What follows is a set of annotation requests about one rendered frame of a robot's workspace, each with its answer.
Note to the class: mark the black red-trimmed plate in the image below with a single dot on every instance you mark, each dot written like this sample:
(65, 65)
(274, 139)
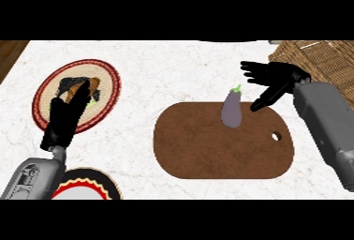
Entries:
(87, 187)

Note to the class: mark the purple eggplant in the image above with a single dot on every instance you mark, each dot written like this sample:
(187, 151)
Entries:
(231, 110)

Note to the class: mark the brown wicker basket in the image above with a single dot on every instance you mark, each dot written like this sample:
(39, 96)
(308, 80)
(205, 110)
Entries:
(321, 67)

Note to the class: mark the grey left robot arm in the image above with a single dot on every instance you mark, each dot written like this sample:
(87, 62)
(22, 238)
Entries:
(36, 176)

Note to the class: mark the oval red-rimmed placemat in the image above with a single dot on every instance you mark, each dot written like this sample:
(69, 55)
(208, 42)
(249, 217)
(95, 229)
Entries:
(103, 81)

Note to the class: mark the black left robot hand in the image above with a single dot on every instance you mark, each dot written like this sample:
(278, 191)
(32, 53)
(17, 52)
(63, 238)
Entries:
(63, 115)

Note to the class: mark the brown wooden cutting board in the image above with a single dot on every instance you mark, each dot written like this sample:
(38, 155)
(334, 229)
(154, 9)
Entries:
(221, 143)

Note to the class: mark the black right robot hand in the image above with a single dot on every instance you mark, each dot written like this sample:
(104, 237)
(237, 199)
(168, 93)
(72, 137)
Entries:
(275, 76)

